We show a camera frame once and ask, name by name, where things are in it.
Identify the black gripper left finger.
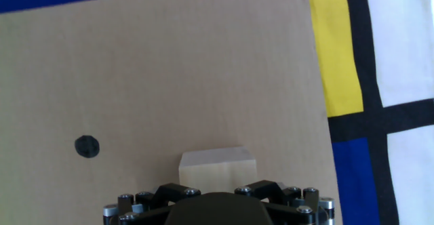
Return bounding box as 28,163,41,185
103,183,201,225

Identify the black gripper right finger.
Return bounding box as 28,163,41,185
234,180,336,225

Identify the light wooden cube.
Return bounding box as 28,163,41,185
178,146,258,195

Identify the colour block patterned cloth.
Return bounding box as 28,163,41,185
0,0,434,225

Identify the brown cardboard sheet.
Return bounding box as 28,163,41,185
0,0,344,225

